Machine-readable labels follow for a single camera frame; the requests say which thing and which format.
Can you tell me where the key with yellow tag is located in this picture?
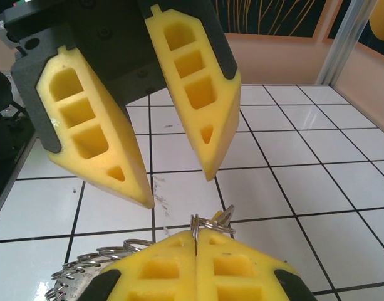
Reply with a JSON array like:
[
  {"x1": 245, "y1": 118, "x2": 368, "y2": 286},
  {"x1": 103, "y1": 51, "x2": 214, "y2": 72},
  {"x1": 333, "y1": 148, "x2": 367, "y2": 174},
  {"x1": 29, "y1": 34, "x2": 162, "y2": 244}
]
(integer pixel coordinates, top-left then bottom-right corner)
[{"x1": 210, "y1": 204, "x2": 236, "y2": 225}]

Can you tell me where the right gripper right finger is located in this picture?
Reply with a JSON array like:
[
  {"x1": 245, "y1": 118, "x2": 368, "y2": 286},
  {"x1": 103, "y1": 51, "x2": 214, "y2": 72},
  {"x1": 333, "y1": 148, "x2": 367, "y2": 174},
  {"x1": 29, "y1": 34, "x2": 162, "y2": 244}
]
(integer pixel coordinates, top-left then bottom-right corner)
[{"x1": 196, "y1": 230, "x2": 316, "y2": 301}]

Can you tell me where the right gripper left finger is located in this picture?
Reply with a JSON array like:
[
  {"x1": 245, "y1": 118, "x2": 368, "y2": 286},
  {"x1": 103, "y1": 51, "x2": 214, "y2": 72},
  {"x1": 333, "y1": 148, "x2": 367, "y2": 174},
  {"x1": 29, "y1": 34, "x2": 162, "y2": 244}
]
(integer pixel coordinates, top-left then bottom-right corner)
[{"x1": 75, "y1": 230, "x2": 197, "y2": 301}]

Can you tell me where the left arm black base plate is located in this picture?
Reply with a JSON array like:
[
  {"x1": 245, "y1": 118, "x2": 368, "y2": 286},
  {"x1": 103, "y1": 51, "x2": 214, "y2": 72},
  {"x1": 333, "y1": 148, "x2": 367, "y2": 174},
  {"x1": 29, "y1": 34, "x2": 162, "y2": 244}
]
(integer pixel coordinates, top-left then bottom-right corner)
[{"x1": 0, "y1": 125, "x2": 36, "y2": 206}]

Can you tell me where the aluminium corner post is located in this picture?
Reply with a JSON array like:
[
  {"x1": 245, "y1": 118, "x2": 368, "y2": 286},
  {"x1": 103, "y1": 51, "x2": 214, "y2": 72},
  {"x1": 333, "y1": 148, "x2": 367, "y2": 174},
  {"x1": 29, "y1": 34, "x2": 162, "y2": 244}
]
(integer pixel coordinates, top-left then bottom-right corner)
[{"x1": 316, "y1": 0, "x2": 373, "y2": 86}]

